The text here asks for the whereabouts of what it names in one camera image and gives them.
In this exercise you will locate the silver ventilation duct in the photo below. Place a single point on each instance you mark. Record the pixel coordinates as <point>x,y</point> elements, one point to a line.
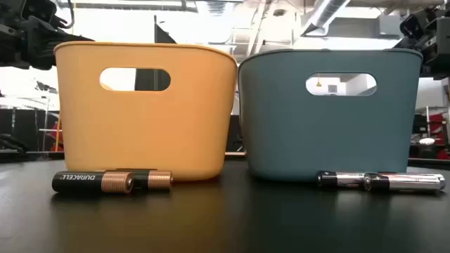
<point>323,15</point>

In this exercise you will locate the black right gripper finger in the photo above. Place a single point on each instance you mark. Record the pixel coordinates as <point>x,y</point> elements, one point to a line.
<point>408,43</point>

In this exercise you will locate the yellow plastic bin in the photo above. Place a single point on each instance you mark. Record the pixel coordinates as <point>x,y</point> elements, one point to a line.
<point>147,119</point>

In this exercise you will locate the black copper Duracell battery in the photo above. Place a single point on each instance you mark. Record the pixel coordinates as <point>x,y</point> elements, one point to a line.
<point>93,182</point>
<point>156,180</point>

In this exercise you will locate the black triangular panel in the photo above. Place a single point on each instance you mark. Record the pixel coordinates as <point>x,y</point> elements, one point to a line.
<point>162,35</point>

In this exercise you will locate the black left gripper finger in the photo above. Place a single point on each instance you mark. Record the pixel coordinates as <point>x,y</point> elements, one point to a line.
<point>72,37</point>

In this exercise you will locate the silver black battery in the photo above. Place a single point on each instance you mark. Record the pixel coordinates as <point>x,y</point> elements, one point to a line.
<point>404,182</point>
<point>342,179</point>

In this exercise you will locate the red metal rack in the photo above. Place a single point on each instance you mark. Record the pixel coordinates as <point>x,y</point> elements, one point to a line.
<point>57,137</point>

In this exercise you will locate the blue plastic bin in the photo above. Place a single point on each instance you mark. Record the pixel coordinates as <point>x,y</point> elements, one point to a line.
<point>330,123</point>

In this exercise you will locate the red shelf with equipment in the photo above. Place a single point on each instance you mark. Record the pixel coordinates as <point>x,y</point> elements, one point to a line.
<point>434,137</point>

